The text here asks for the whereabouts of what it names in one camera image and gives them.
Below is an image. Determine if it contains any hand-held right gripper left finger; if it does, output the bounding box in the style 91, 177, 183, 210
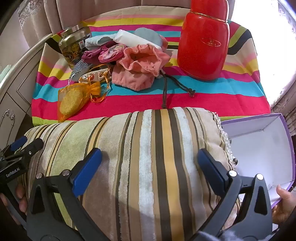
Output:
26, 148, 109, 241

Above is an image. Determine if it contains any pink round printed pouch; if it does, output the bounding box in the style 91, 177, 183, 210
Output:
98, 44, 126, 62

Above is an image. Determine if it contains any red thermos flask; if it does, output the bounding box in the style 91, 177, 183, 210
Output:
177, 0, 230, 80

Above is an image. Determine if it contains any colourful striped tablecloth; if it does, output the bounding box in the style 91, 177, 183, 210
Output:
31, 13, 271, 122

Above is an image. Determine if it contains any checkered face mask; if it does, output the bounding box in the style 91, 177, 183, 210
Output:
69, 59, 93, 80

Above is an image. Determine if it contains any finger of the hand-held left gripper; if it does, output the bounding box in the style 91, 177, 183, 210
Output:
13, 138, 44, 161
0, 136, 28, 158

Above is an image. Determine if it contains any pink ruffled cloth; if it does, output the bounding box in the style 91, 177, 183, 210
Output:
111, 65, 155, 91

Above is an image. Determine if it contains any striped beige pillow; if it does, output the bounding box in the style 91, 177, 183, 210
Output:
17, 107, 241, 241

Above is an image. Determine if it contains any pink flower ornament with cord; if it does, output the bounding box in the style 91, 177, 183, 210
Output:
118, 35, 196, 109

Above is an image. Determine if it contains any white carved cabinet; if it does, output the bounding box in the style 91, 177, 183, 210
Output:
0, 34, 53, 149

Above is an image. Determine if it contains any orange organza pouch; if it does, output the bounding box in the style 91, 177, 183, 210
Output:
57, 81, 109, 122

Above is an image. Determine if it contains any grey fuzzy cloth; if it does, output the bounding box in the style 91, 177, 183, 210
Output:
196, 229, 234, 241

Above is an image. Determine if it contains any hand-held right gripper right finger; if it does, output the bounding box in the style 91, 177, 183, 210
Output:
192, 149, 274, 241

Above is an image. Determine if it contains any brown patterned curtain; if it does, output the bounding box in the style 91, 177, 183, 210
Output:
270, 93, 296, 139

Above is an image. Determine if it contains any person's left hand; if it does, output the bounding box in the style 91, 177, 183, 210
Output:
0, 183, 29, 216

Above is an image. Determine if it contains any light blue towel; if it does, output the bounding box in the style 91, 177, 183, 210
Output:
85, 32, 118, 50

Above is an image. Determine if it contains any purple cardboard box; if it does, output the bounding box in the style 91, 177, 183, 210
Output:
221, 113, 296, 209

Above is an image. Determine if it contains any white printed satin pouch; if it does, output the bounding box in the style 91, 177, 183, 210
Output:
79, 67, 111, 84

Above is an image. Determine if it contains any pale blue cloth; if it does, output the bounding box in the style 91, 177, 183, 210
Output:
133, 27, 162, 47

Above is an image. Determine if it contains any person's right hand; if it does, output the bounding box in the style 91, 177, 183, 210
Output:
272, 184, 293, 224

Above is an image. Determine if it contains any white cloth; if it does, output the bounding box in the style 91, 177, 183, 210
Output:
113, 29, 162, 49

